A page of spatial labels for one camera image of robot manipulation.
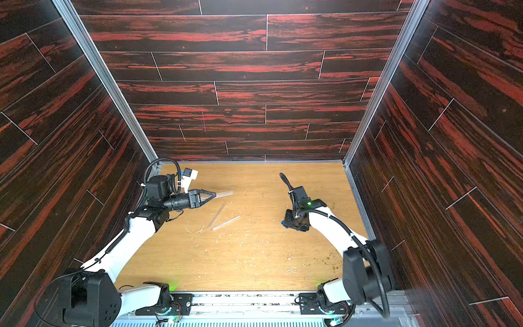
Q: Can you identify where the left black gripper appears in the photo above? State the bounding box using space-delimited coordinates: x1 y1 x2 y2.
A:
161 190 215 214

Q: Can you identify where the clear glass test tube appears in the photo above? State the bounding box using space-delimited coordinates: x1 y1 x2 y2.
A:
216 191 234 198

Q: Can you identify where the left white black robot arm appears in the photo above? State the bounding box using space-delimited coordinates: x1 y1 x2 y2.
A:
58 170 216 326

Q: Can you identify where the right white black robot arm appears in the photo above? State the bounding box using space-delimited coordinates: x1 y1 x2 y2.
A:
282 185 396 318

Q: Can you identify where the clear test tube middle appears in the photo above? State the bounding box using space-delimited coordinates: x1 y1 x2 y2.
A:
207 203 226 230

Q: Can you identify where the clear test tube lower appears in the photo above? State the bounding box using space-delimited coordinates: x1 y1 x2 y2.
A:
212 215 241 231

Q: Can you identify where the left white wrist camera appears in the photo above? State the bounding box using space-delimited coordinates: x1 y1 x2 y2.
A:
180 168 198 193

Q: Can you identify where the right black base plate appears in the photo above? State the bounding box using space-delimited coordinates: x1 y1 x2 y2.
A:
294 292 353 316

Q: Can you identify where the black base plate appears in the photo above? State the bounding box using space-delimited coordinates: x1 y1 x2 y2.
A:
135 293 193 317
294 292 353 316

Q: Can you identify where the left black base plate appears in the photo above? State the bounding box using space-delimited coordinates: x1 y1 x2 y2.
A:
135 293 193 317

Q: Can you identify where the aluminium front rail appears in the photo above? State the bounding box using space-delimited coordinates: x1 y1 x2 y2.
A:
102 291 420 326

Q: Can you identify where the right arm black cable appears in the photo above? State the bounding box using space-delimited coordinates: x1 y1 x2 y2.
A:
279 172 391 320

